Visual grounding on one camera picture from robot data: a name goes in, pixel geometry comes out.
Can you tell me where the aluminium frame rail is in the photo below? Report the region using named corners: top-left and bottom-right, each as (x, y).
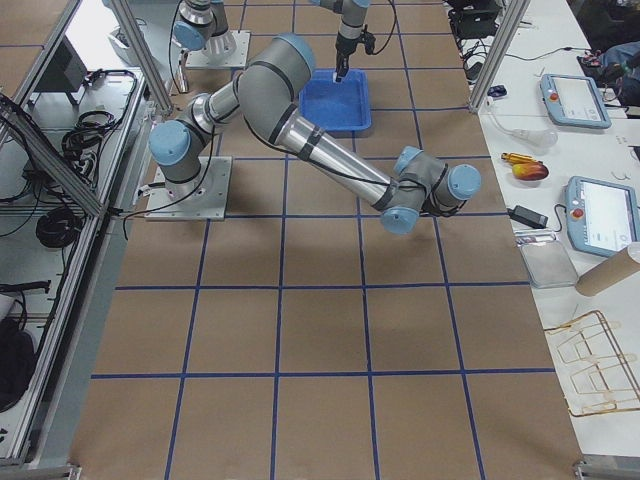
top-left (1, 94), bottom-right (109, 217)

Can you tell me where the black cable coil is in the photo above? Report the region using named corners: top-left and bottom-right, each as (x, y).
top-left (35, 204), bottom-right (84, 250)

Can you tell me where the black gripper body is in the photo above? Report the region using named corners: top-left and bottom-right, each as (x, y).
top-left (334, 48), bottom-right (355, 75)

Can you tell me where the far teach pendant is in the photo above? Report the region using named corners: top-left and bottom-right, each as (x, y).
top-left (539, 74), bottom-right (611, 130)

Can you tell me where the aluminium frame upright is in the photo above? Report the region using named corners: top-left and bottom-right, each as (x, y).
top-left (468, 0), bottom-right (530, 113)

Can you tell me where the black power brick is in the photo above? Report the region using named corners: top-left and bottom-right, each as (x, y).
top-left (507, 205), bottom-right (548, 229)

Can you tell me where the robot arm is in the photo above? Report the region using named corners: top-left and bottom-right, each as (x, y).
top-left (149, 33), bottom-right (482, 234)
top-left (172, 0), bottom-right (378, 83)

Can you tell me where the teach pendant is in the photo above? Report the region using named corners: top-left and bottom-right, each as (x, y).
top-left (539, 74), bottom-right (611, 130)
top-left (565, 176), bottom-right (639, 257)

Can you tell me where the cardboard tube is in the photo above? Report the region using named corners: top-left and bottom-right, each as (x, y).
top-left (575, 242), bottom-right (639, 297)

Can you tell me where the near teach pendant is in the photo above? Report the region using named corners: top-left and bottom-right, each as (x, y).
top-left (565, 176), bottom-right (639, 257)

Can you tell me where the grey metal tray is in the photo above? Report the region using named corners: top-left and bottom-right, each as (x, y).
top-left (519, 241), bottom-right (578, 289)

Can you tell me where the clear light bulb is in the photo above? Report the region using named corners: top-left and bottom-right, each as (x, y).
top-left (485, 100), bottom-right (558, 149)

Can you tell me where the red yellow mango toy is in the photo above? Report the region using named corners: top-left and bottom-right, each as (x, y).
top-left (512, 161), bottom-right (549, 181)

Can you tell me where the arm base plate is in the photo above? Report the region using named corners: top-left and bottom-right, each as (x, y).
top-left (144, 156), bottom-right (233, 221)
top-left (185, 30), bottom-right (251, 70)

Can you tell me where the gold wire rack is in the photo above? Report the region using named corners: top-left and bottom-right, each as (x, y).
top-left (544, 310), bottom-right (639, 418)

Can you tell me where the blue plastic tray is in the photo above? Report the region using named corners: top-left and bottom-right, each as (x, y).
top-left (299, 69), bottom-right (372, 133)

